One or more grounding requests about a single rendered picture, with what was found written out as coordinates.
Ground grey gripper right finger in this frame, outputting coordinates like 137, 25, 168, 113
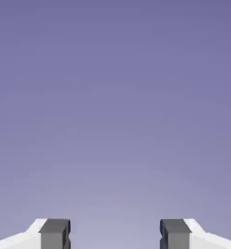
159, 218, 231, 249

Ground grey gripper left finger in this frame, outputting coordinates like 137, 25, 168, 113
0, 218, 71, 249

